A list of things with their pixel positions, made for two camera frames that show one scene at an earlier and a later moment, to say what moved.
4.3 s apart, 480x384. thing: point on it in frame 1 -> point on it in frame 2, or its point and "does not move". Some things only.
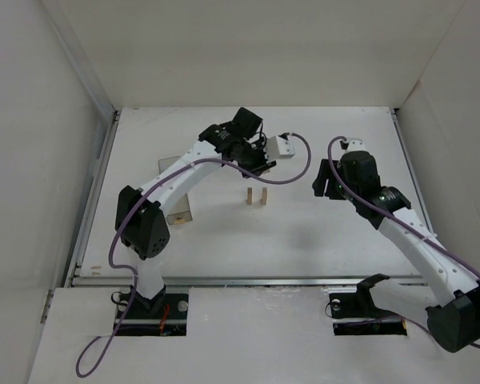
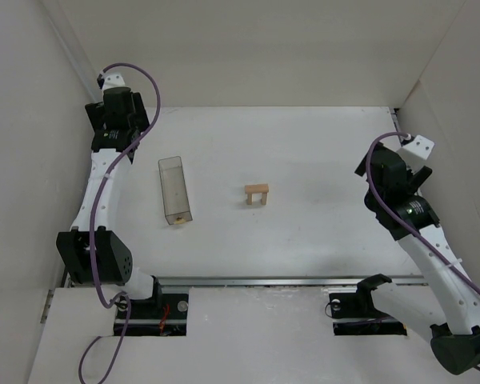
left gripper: x=254 y=161 -> x=92 y=113
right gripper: x=328 y=181 -> x=422 y=176
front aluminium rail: x=127 y=281 does not move
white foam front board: x=240 y=335 does not move
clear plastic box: x=181 y=213 does not move
